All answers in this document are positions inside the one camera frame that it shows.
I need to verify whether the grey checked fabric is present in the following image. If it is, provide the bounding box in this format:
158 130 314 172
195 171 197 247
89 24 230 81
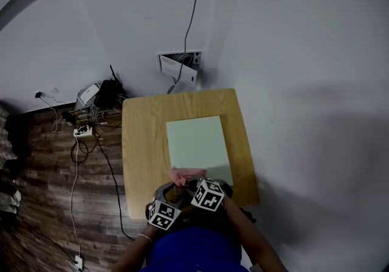
0 106 18 161

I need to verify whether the looped black cable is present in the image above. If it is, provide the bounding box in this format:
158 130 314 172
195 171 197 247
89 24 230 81
70 137 100 165

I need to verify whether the small wooden table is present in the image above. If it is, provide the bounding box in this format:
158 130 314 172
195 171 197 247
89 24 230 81
121 88 260 220

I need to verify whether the person's blue clothing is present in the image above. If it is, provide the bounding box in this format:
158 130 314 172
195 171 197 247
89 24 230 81
139 226 250 272

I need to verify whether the thin black floor cable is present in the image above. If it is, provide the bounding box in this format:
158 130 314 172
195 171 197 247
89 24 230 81
15 212 77 265

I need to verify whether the white power strip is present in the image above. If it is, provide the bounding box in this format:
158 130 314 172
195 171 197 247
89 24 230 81
73 124 94 137

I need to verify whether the grey wall cable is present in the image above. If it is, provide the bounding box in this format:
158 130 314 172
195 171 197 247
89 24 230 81
166 0 207 95

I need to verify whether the long black floor cable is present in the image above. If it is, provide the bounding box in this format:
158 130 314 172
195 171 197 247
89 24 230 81
93 131 136 241

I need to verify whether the pale green box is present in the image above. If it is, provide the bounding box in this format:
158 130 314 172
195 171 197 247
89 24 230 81
165 115 234 188

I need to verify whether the recessed wall network box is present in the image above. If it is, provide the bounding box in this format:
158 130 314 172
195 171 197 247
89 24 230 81
156 51 204 76

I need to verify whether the person's left forearm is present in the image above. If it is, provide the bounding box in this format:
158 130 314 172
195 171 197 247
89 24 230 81
112 223 160 272

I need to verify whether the low wooden shelf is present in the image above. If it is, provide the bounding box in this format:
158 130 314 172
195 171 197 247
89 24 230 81
74 103 123 132

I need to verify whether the thin pale cable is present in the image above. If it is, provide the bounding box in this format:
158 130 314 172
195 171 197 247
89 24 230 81
41 96 66 134

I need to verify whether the white network device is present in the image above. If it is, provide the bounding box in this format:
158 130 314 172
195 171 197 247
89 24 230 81
77 82 101 105

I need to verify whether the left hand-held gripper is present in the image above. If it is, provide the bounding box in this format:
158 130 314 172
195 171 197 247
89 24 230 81
145 182 186 231

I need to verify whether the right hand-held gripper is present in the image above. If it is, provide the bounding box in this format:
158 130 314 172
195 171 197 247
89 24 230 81
184 177 234 213

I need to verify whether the pink cloth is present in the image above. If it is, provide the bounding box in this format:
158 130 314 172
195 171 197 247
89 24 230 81
167 166 207 188

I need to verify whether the black router with antennas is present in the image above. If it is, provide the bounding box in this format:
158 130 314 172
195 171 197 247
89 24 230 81
93 64 127 109

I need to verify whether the long white floor cable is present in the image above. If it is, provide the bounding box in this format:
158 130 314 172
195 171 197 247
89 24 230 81
70 136 83 258

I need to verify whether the black power adapter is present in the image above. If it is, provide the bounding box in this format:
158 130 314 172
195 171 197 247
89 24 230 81
61 110 75 126

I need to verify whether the person's right forearm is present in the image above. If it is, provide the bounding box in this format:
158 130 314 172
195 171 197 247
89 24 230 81
223 196 288 272

